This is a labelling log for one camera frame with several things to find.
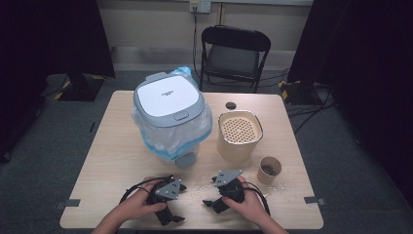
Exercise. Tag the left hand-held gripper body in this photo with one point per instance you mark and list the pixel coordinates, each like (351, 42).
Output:
(168, 190)

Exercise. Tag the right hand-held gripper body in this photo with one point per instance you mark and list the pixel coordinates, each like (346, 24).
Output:
(227, 178)

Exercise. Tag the beige container with perforated strainer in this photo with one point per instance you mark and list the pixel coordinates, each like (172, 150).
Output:
(238, 149)

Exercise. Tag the brown paper cup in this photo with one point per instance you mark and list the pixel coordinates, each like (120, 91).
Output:
(264, 177)

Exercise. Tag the person's left hand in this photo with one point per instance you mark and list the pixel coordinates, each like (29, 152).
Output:
(139, 204)

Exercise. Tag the person's right hand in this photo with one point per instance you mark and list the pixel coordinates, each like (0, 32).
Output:
(246, 204)

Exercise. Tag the dark wet tea leaves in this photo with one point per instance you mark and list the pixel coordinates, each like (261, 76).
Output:
(269, 169)

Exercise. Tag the grey tape strip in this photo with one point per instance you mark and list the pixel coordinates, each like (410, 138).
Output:
(313, 200)
(69, 203)

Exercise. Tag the black stand base yellow tape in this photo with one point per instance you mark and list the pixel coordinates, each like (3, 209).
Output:
(81, 87)
(298, 92)

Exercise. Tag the black folding chair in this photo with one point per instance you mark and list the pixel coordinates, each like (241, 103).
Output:
(232, 60)

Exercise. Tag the dark curtain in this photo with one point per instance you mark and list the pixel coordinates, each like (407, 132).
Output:
(363, 65)
(39, 48)

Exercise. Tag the white wall socket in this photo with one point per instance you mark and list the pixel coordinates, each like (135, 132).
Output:
(199, 6)

